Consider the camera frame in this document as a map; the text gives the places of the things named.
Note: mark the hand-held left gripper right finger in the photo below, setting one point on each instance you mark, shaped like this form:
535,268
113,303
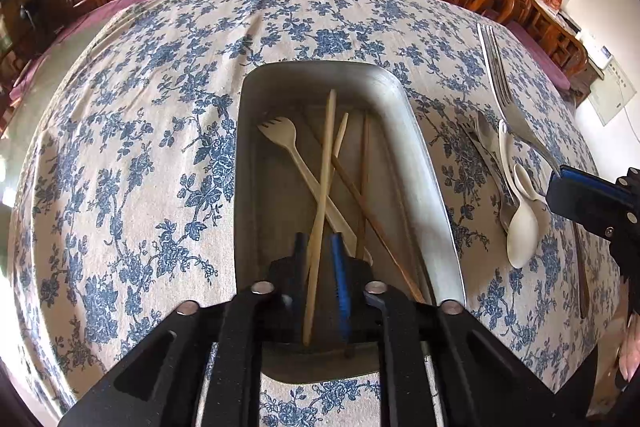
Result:
340,277

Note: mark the light wooden fork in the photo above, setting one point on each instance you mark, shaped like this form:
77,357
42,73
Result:
280,137

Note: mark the white wall panel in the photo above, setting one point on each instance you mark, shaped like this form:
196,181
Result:
612,92

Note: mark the person's right hand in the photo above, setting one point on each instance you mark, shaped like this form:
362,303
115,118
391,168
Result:
631,352

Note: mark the rectangular metal tray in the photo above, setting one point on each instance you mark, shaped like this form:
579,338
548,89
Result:
390,147

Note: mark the small white plastic spoon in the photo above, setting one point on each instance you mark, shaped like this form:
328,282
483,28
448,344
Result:
525,181

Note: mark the brown wooden utensil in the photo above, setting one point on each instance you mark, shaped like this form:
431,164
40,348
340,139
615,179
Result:
581,267

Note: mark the short purple seat cushion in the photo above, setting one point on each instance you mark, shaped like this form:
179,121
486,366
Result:
542,57

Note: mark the large white plastic spoon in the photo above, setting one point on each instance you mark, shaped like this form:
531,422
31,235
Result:
522,232

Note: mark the wooden side table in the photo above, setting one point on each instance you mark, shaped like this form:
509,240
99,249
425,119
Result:
585,67

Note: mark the blue floral tablecloth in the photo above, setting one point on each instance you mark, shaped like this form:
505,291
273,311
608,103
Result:
150,157

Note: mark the large metal fork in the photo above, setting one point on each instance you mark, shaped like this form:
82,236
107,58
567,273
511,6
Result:
505,97

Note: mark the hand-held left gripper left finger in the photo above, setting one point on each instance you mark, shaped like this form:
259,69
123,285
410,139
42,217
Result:
300,257

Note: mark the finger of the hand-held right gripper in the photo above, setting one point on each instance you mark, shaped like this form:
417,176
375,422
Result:
575,204
585,177

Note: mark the light bamboo chopstick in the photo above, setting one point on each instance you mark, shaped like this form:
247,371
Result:
322,187
340,137

